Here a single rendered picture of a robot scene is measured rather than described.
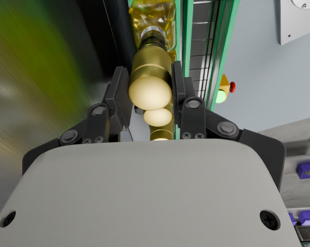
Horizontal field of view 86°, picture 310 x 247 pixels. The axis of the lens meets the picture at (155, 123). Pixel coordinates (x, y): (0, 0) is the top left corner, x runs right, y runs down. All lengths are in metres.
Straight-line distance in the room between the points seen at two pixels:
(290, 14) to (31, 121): 0.83
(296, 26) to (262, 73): 0.21
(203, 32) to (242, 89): 0.60
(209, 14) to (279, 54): 0.57
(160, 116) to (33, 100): 0.13
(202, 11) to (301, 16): 0.51
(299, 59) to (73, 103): 0.95
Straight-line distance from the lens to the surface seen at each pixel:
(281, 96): 1.13
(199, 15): 0.44
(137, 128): 0.66
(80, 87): 0.29
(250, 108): 1.12
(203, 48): 0.46
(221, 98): 0.61
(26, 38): 0.22
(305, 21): 0.90
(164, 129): 0.23
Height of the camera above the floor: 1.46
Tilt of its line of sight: 41 degrees down
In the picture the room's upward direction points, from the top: 178 degrees counter-clockwise
